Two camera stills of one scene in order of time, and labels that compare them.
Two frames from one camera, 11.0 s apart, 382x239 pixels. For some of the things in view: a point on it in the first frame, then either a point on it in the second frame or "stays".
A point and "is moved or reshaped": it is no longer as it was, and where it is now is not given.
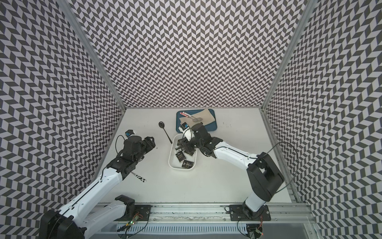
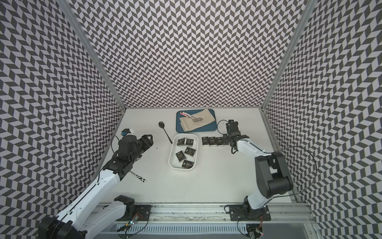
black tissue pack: [190, 150] is moved or reshaped
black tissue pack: [180, 156] stays
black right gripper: [189, 142] → [225, 136]
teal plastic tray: [189, 113] stays
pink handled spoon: [194, 119] stays
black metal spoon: [161, 125] stays
